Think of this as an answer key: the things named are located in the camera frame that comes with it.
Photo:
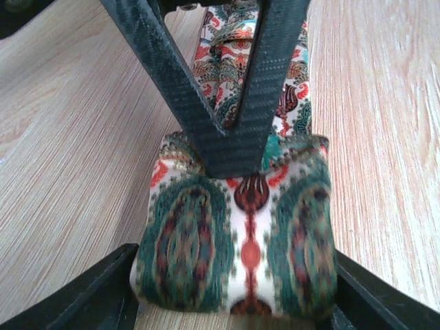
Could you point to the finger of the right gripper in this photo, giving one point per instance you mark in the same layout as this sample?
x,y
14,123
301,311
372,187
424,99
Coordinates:
x,y
230,152

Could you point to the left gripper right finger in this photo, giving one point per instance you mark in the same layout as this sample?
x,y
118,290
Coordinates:
x,y
364,301

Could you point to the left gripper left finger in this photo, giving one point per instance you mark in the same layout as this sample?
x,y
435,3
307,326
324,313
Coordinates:
x,y
100,298

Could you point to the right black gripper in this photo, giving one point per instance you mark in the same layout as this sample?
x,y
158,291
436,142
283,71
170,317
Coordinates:
x,y
192,3

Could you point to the floral patterned tie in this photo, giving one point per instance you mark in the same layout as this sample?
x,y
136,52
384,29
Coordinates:
x,y
261,244

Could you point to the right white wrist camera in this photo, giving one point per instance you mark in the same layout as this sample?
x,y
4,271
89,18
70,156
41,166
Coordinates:
x,y
15,14

